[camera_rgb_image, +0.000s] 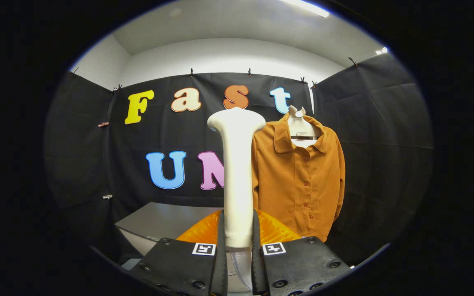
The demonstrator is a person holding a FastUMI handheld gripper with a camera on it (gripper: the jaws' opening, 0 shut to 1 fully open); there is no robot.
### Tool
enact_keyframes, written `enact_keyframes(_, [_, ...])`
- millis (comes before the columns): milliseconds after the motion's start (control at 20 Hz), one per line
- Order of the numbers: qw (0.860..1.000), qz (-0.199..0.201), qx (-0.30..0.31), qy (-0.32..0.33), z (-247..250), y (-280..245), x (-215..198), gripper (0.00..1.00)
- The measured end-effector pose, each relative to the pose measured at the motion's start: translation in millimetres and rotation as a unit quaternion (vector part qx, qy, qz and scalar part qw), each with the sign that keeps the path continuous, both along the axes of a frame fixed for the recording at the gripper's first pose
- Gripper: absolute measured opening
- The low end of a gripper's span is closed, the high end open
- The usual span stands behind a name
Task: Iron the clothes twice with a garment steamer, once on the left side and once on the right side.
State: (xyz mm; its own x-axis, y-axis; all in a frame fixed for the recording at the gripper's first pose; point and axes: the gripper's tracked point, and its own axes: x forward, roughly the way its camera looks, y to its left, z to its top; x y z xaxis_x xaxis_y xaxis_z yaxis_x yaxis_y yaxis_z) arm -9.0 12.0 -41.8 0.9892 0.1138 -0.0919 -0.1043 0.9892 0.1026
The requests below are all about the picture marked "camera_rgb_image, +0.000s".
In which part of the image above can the black backdrop cloth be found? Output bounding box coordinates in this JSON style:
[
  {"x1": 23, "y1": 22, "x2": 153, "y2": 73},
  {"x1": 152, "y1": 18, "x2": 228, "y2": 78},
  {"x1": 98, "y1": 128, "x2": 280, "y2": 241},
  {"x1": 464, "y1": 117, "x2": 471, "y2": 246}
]
[
  {"x1": 311, "y1": 51, "x2": 434, "y2": 266},
  {"x1": 44, "y1": 72, "x2": 118, "y2": 264},
  {"x1": 107, "y1": 73, "x2": 316, "y2": 231}
]

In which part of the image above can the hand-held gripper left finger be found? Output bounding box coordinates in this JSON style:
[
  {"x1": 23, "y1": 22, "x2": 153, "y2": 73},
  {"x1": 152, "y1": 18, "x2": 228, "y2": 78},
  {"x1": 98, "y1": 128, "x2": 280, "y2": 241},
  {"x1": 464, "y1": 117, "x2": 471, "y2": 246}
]
[{"x1": 129, "y1": 209, "x2": 229, "y2": 296}]

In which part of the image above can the clear ribbed steamer hose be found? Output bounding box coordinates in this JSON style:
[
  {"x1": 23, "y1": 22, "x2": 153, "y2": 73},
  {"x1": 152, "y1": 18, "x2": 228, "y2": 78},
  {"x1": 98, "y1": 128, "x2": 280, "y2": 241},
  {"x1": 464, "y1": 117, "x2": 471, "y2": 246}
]
[{"x1": 230, "y1": 247, "x2": 254, "y2": 290}]

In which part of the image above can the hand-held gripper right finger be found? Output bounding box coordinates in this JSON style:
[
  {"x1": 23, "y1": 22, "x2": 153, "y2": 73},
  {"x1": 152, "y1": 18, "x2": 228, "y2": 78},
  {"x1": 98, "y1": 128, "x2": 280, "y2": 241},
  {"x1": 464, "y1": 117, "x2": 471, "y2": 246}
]
[{"x1": 252, "y1": 210, "x2": 352, "y2": 296}]

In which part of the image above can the long ceiling light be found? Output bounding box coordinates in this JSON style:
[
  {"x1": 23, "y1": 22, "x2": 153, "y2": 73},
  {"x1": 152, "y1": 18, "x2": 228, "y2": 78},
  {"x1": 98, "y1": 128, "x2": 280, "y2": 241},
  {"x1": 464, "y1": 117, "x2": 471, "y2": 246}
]
[{"x1": 280, "y1": 0, "x2": 330, "y2": 18}]

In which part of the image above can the white clothes hanger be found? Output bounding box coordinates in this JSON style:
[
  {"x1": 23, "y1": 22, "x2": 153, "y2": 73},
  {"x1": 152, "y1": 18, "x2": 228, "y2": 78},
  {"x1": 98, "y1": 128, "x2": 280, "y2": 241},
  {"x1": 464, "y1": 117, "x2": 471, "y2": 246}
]
[{"x1": 287, "y1": 105, "x2": 322, "y2": 140}]

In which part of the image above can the orange button-up shirt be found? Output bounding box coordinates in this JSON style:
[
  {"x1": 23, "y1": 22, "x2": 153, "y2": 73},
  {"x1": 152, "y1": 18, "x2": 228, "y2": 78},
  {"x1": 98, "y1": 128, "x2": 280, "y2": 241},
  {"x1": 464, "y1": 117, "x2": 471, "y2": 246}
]
[{"x1": 252, "y1": 113, "x2": 346, "y2": 243}]

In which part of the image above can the white garment steamer head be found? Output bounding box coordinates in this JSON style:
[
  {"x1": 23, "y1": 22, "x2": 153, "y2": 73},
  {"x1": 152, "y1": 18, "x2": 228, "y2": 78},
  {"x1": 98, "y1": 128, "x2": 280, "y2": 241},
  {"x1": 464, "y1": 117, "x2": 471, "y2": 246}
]
[{"x1": 207, "y1": 108, "x2": 266, "y2": 248}]

